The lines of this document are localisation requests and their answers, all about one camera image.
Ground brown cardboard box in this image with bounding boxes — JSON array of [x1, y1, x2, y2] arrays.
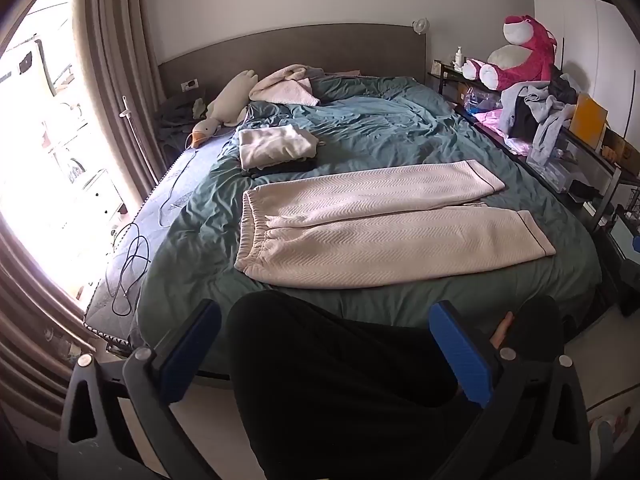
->
[[602, 127, 640, 176]]

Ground dark grey cloth pile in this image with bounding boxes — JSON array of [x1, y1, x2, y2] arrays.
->
[[155, 95, 208, 153]]

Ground cream fleece blanket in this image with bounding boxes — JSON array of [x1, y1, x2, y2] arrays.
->
[[248, 64, 321, 107]]

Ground pink bear plush toy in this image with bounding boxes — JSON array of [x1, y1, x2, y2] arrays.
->
[[462, 14, 558, 92]]

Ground white goose plush toy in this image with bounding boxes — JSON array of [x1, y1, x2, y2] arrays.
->
[[190, 70, 259, 149]]

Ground grey bed headboard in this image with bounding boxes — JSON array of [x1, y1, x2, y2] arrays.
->
[[157, 23, 428, 111]]

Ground clear plastic bag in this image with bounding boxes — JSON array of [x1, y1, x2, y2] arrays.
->
[[462, 85, 503, 113]]

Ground white wardrobe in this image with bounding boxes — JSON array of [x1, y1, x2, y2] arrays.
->
[[532, 0, 640, 181]]

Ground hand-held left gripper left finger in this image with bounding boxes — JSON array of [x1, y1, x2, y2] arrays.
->
[[60, 299, 223, 480]]

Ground green duvet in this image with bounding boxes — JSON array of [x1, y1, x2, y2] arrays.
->
[[135, 75, 603, 376]]

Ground black garment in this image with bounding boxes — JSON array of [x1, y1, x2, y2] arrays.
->
[[510, 97, 538, 138]]

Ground brown curtain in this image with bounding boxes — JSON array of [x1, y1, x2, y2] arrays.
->
[[72, 0, 166, 211], [0, 230, 101, 441]]

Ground black charging cable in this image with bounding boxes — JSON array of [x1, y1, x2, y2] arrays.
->
[[82, 142, 201, 356]]

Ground grey hoodie pile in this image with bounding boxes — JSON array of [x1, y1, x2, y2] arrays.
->
[[500, 80, 581, 161]]

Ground pink cloth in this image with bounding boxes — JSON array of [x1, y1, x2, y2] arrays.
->
[[472, 107, 531, 156]]

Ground cream zigzag-textured pants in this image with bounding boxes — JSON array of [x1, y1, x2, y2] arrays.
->
[[234, 159, 557, 290]]

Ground person's black-trousered legs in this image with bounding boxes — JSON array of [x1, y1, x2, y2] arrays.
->
[[225, 290, 568, 480]]

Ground black metal rack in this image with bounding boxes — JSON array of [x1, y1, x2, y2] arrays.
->
[[427, 60, 640, 233]]

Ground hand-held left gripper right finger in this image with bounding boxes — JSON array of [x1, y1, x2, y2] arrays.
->
[[428, 300, 593, 480]]

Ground yellow box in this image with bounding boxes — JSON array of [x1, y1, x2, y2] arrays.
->
[[570, 92, 610, 151]]

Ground white floor stand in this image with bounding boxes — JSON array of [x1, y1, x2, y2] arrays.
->
[[118, 96, 151, 196]]

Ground folded cream clothes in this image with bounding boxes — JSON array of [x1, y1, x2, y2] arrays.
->
[[237, 125, 321, 171]]

